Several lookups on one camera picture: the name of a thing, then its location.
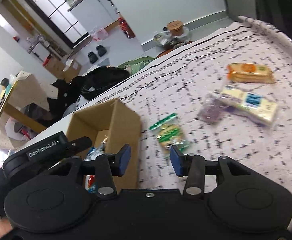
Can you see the white barcode cake pack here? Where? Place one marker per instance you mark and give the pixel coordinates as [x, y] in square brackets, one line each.
[95, 152]

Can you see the cream dotted tablecloth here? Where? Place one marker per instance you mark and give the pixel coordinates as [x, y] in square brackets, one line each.
[8, 143]

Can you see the small cardboard box with tissue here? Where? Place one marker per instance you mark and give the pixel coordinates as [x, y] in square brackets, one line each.
[72, 69]

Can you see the black clothes pile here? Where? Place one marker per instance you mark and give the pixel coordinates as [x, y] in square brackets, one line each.
[68, 93]

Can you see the red oil bottle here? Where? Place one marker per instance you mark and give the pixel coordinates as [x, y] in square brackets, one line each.
[125, 28]

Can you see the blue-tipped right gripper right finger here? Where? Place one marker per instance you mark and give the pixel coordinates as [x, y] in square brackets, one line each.
[195, 168]

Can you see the pink water bottle pack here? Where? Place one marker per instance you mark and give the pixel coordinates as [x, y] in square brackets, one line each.
[98, 34]

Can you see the brown lidded jar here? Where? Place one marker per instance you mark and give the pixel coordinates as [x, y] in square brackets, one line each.
[175, 28]

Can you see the person's left hand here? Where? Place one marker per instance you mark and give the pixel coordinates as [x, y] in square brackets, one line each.
[5, 227]

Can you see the green white biscuit pack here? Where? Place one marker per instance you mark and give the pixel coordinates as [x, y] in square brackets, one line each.
[168, 132]

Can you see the black framed glass door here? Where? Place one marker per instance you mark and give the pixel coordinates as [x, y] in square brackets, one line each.
[56, 14]

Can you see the brown cardboard box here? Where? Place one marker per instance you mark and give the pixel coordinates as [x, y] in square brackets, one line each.
[117, 123]

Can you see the doll figure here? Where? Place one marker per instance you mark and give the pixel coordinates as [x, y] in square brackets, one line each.
[6, 87]

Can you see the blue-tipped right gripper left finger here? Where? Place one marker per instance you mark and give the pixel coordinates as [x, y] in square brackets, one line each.
[104, 167]

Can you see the purple snack packet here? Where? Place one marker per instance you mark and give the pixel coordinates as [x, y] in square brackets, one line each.
[211, 109]

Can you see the black bag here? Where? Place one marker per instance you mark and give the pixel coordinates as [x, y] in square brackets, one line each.
[102, 79]

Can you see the white black patterned cloth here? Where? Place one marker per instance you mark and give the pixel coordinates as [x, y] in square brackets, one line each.
[179, 82]

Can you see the red candy packet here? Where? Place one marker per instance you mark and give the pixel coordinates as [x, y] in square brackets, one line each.
[90, 182]

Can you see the clear plastic bag of items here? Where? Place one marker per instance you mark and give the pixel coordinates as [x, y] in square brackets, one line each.
[164, 40]

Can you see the blueberry cream cake pack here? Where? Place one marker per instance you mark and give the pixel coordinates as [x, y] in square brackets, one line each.
[253, 106]

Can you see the green dinosaur rug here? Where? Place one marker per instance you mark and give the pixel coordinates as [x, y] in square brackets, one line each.
[136, 65]

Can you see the orange cracker pack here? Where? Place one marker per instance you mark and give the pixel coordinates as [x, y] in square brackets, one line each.
[250, 73]

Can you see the white kitchen cabinet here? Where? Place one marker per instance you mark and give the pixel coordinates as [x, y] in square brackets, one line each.
[93, 13]

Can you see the wooden table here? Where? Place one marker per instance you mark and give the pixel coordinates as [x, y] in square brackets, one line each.
[23, 93]

